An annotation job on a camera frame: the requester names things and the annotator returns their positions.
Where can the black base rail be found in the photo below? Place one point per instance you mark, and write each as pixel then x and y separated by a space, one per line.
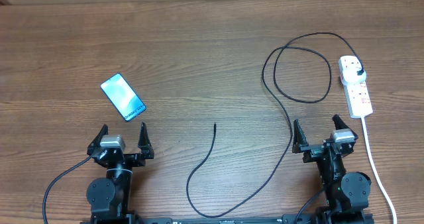
pixel 284 219

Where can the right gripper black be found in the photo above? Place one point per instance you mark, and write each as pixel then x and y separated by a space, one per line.
pixel 313 150

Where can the white power strip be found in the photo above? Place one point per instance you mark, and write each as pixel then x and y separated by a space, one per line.
pixel 357 96

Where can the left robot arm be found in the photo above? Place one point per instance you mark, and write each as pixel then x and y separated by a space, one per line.
pixel 109 196

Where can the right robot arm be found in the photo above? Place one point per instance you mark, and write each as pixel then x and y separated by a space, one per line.
pixel 344 195

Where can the white USB charger plug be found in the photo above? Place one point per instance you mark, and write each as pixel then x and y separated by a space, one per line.
pixel 350 76

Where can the Samsung Galaxy smartphone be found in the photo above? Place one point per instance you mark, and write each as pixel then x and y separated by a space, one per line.
pixel 123 97

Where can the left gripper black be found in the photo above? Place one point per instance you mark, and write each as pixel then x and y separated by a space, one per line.
pixel 145 150

